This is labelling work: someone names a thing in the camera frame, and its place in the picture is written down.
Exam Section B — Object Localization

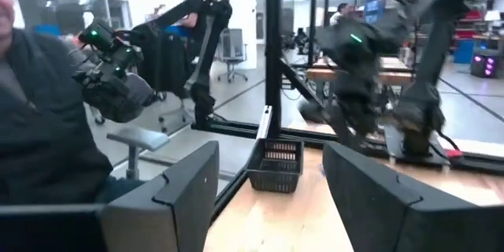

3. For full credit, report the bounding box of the black aluminium table frame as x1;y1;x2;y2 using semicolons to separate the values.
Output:
191;0;504;221

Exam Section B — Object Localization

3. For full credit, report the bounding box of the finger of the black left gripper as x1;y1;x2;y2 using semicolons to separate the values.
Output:
340;94;379;145
298;98;342;127

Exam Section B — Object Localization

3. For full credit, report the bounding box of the grey chair armrest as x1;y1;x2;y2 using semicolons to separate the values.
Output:
106;128;170;180

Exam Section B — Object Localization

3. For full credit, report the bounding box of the grey office chair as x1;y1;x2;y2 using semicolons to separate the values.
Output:
218;27;249;83

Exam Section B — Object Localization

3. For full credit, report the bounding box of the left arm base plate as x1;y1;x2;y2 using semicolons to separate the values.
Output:
384;124;452;166

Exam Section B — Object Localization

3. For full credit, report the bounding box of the person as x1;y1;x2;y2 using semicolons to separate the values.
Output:
0;0;146;206
329;2;351;27

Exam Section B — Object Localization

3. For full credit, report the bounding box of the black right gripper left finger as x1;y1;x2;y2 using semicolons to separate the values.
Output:
0;140;221;252

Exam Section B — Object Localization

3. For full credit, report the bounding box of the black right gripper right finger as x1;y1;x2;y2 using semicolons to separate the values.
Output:
322;141;504;252

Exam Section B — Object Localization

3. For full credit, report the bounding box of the black plastic basket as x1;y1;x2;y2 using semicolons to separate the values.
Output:
246;138;305;194

